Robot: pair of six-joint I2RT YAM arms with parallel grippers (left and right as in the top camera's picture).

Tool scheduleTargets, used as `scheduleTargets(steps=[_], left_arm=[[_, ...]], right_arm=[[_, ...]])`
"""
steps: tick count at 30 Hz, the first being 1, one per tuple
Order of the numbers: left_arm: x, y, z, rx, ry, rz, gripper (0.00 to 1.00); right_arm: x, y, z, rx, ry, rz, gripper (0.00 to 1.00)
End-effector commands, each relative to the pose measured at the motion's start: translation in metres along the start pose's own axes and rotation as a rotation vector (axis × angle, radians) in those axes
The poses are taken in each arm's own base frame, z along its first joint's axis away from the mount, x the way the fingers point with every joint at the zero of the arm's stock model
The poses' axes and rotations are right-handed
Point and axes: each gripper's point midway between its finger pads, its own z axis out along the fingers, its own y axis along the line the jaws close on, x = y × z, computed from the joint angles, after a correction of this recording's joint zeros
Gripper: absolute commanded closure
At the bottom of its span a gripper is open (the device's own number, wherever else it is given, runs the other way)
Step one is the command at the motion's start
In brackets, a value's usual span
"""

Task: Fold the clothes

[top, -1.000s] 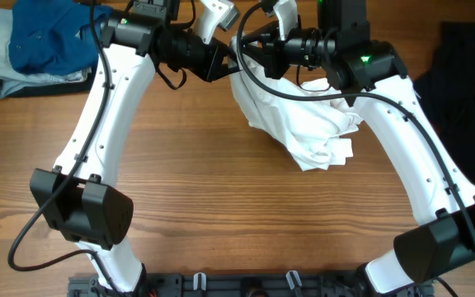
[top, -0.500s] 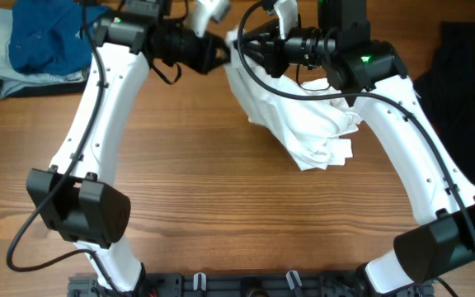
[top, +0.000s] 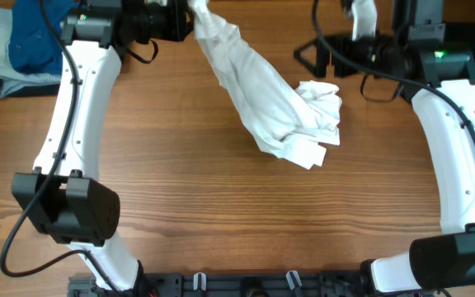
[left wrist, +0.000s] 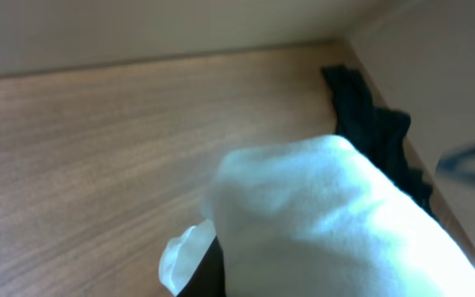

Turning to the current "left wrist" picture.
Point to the black t-shirt with logo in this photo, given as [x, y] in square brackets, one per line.
[377, 132]

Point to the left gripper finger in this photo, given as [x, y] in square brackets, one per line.
[208, 279]

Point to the white t-shirt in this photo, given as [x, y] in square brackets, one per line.
[316, 218]

